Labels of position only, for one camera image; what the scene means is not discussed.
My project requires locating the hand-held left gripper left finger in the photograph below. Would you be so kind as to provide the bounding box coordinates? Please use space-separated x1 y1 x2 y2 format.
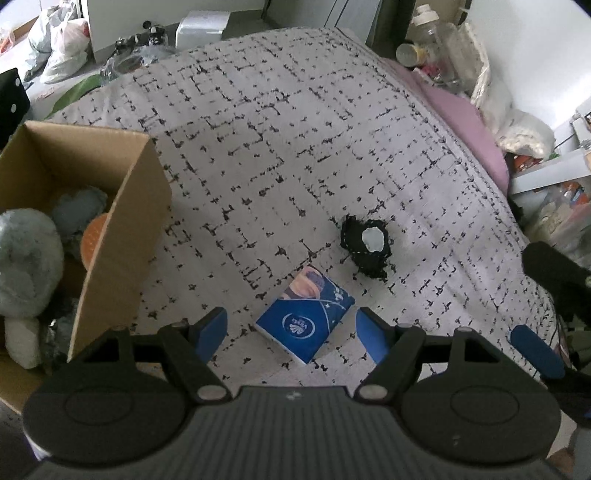
69 307 232 402

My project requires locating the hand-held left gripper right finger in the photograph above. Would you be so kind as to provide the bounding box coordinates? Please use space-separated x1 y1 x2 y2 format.
355 307 522 401

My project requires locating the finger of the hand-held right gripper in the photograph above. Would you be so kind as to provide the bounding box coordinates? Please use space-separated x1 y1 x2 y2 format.
522 241 591 319
510 324 567 381

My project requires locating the blue tissue pack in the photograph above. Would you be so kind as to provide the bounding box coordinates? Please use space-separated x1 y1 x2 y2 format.
254 265 355 365

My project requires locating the brown cardboard box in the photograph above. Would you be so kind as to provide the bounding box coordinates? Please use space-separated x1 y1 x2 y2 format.
0 121 172 411

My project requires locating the orange watermelon slice plush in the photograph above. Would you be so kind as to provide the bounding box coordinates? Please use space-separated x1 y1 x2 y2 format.
79 212 114 273

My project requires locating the dark grey shiny cloth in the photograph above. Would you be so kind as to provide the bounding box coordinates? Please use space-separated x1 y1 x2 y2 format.
41 298 80 365

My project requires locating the grey blue sock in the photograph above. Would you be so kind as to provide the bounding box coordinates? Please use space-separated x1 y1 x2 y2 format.
52 187 109 250

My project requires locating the grey fluffy plush toy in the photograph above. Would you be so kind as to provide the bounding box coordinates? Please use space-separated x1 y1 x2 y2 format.
0 208 65 319

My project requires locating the black lace cloth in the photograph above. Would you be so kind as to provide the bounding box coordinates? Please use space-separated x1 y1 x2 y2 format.
340 215 393 280

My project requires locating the white desk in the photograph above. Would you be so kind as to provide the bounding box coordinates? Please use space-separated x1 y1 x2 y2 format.
508 111 591 195

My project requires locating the pink bed sheet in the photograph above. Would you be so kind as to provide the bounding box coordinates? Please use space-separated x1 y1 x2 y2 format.
388 58 509 195

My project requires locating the grey patterned blanket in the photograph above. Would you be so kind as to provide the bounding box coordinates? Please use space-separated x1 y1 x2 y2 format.
44 27 561 388

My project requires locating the paper cup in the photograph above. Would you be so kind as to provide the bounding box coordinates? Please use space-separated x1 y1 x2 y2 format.
396 42 428 68

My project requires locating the clear plastic bottle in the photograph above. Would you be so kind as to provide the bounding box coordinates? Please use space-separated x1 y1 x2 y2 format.
412 4 458 80

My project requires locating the green bag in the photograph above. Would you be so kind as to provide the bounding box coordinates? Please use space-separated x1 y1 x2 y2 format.
50 76 103 112

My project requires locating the black dice stool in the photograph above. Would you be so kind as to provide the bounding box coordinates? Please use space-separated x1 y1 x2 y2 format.
0 68 31 148

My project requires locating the white wrapped box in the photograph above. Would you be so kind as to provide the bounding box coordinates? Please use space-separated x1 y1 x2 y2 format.
175 9 232 49

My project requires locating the white red plastic bag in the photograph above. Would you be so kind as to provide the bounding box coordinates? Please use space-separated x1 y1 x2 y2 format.
41 18 92 85

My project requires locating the grey white plastic bag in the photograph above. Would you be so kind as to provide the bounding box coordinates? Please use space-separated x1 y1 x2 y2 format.
25 0 65 61

